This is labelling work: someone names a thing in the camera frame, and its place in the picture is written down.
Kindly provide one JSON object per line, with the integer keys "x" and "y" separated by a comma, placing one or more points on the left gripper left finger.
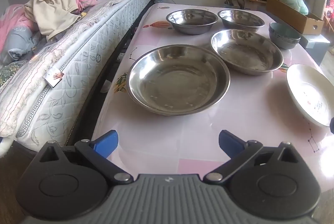
{"x": 96, "y": 153}

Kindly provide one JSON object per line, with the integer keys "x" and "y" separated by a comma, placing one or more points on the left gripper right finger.
{"x": 240, "y": 153}

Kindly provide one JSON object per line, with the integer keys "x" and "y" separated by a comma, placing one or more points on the large steel plate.
{"x": 247, "y": 52}
{"x": 178, "y": 80}

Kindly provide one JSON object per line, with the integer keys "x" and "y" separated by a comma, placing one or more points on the teal ceramic bowl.
{"x": 283, "y": 36}

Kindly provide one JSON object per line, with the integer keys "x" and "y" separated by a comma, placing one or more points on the steel bowl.
{"x": 192, "y": 21}
{"x": 238, "y": 19}

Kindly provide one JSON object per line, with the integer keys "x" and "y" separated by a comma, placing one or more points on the white quilted mattress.
{"x": 43, "y": 99}

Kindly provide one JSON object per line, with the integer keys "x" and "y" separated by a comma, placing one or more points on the grey cardboard box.
{"x": 316, "y": 46}

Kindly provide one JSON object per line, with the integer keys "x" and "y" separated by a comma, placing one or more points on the pink floral blanket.
{"x": 17, "y": 31}

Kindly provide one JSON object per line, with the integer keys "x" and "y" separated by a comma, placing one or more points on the brown cardboard box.
{"x": 305, "y": 24}

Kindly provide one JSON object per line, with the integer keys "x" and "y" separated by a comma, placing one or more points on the beige clothing pile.
{"x": 52, "y": 16}

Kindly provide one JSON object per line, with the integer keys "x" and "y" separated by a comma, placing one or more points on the green plastic bag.
{"x": 298, "y": 5}

